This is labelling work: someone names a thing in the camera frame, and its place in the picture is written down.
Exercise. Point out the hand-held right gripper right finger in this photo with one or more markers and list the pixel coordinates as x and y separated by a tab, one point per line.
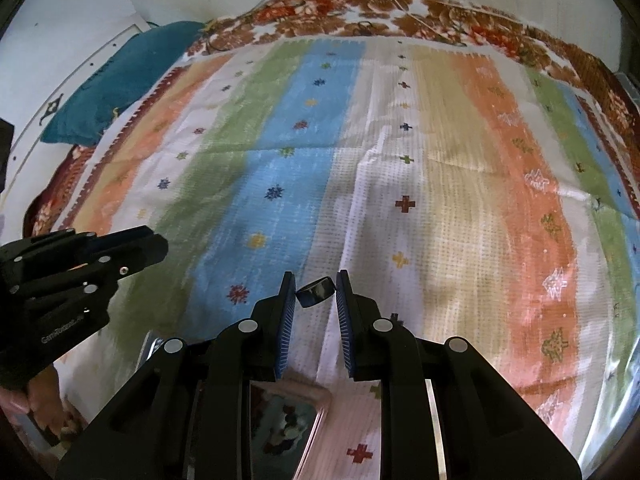
345	325

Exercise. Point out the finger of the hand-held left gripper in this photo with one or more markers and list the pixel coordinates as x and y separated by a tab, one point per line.
45	247
135	247

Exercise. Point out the person's left hand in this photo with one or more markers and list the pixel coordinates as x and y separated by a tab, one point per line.
42	385

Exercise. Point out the metal tin box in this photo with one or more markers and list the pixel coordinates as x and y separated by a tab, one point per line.
320	402

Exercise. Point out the brown floral blanket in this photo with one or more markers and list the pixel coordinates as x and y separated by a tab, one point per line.
400	15

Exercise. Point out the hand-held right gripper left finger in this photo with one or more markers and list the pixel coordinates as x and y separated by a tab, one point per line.
285	325

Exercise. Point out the clear plastic container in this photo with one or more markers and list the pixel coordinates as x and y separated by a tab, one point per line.
631	82

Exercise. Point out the teal cloth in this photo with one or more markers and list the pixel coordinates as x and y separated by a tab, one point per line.
130	75

